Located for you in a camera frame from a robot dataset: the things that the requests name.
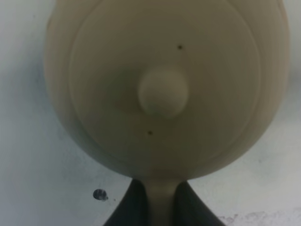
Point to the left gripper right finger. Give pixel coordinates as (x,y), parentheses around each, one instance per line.
(189,210)

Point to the beige ceramic teapot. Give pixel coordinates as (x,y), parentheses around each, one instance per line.
(164,91)

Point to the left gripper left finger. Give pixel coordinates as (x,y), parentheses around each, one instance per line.
(133,208)

